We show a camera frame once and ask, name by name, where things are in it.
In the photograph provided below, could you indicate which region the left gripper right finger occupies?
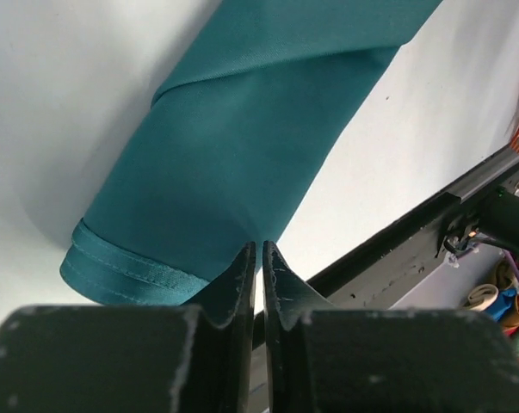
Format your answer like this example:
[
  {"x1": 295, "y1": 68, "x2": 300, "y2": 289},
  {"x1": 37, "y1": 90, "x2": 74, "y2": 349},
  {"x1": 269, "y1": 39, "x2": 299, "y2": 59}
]
[{"x1": 263, "y1": 242, "x2": 519, "y2": 412}]

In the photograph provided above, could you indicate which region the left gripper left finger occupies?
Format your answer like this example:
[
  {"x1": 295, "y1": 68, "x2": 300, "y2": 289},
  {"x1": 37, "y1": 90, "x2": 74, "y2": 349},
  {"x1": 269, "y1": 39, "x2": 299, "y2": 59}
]
[{"x1": 0, "y1": 243, "x2": 256, "y2": 412}]

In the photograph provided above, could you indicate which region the teal satin napkin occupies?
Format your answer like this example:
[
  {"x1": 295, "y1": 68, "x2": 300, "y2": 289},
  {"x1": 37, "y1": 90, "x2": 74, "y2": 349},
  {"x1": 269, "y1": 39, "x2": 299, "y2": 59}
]
[{"x1": 59, "y1": 1, "x2": 437, "y2": 305}]

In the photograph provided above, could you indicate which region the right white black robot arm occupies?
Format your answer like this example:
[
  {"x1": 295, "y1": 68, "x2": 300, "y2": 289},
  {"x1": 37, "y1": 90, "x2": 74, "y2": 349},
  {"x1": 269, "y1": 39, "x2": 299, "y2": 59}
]
[{"x1": 439, "y1": 187, "x2": 519, "y2": 259}]

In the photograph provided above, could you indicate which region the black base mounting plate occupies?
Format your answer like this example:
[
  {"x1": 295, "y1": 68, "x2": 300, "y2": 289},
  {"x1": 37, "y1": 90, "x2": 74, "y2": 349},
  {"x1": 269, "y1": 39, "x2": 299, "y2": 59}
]
[{"x1": 250, "y1": 158, "x2": 519, "y2": 349}]

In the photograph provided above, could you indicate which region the colourful clutter beside table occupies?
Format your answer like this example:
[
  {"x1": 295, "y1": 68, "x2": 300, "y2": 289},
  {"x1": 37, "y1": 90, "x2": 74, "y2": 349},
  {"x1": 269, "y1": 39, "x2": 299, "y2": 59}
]
[{"x1": 464, "y1": 256, "x2": 519, "y2": 359}]

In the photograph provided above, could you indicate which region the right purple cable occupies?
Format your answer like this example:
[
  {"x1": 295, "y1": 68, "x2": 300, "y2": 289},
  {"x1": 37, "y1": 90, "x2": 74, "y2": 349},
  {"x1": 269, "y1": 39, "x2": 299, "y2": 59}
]
[{"x1": 502, "y1": 249, "x2": 519, "y2": 302}]

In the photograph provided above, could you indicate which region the aluminium frame rail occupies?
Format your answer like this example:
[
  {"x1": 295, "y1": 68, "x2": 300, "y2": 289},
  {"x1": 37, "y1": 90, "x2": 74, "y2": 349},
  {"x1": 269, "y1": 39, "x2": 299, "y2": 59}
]
[{"x1": 443, "y1": 146, "x2": 519, "y2": 201}]

